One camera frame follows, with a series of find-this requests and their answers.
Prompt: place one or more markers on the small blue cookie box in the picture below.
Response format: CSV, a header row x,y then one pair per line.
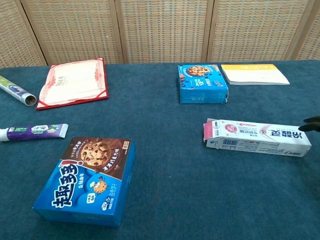
x,y
202,85

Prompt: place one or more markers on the purple toothpaste tube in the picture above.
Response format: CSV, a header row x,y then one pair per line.
x,y
37,132

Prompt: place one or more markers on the red certificate folder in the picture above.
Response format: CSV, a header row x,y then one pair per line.
x,y
75,82

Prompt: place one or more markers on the pink white carton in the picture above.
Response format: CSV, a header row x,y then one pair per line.
x,y
257,138

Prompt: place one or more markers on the woven bamboo folding screen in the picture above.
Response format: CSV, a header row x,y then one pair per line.
x,y
162,30

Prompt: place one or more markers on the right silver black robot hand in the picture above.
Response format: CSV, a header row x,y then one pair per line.
x,y
312,127

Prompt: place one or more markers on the large blue brown cookie box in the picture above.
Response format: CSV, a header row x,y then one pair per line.
x,y
87,180

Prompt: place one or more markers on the green silver cling film roll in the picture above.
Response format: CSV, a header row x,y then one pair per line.
x,y
15,91

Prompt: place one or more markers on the teal table cover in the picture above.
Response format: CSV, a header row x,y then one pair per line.
x,y
160,125

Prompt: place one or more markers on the yellow white notebook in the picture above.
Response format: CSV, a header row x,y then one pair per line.
x,y
255,75

